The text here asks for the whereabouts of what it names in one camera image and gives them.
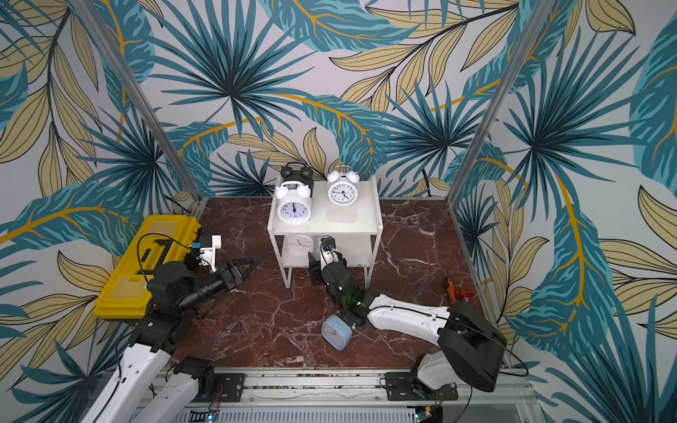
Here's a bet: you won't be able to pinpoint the white two-tier shelf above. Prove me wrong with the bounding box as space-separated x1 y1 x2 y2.
267 178 384 288

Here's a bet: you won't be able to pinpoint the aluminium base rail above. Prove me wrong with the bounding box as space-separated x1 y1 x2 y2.
105 367 541 423

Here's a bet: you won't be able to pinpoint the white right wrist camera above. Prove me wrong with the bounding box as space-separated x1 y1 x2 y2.
320 236 340 268

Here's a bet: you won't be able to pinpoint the orange handled screwdriver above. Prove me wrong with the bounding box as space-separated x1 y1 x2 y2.
444 278 457 306

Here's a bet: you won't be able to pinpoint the white square alarm clock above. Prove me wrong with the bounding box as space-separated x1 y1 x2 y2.
284 234 315 259

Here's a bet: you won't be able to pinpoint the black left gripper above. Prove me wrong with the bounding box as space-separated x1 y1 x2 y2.
177 255 262 314

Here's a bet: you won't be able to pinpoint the aluminium corner post left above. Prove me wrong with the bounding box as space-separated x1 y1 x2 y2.
72 0 202 203

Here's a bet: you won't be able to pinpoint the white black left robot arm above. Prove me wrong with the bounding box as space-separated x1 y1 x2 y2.
82 256 261 422

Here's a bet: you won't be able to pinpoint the black twin-bell alarm clock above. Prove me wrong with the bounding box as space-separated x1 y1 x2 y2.
280 160 314 185

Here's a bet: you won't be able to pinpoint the aluminium corner post right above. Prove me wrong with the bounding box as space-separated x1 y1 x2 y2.
447 1 555 207

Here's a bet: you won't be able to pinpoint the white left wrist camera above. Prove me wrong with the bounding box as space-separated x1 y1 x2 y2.
191 234 222 272

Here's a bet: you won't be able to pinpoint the yellow black toolbox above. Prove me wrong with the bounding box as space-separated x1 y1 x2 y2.
93 215 201 321

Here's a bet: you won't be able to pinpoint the aluminium corner post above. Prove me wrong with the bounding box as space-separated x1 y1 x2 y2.
447 1 555 207
72 0 202 203

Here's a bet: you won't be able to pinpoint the red handled pliers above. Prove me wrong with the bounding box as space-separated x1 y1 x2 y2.
456 289 476 301

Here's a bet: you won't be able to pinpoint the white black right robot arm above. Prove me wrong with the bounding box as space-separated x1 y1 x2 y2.
308 251 507 392

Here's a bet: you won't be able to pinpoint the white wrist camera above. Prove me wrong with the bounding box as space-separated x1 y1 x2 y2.
191 234 222 272
320 236 340 268

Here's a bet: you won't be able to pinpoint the light blue square clock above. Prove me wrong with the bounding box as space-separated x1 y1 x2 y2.
321 315 353 351

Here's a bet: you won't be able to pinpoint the white twin-bell alarm clock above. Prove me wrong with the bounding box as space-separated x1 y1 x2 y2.
274 181 312 225

